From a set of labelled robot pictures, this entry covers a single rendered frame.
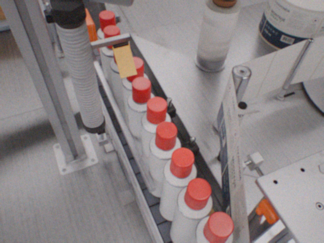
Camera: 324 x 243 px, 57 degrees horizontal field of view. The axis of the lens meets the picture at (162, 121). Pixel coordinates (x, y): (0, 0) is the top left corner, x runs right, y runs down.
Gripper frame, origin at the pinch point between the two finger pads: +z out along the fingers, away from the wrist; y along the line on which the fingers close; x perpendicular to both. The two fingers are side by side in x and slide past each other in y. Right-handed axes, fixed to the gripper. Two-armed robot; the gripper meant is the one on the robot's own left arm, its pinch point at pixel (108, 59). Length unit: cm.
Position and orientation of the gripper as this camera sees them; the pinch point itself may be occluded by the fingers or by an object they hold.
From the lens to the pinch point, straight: 78.7
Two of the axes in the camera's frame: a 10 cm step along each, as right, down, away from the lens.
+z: 2.3, 9.3, 2.9
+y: 9.1, -3.1, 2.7
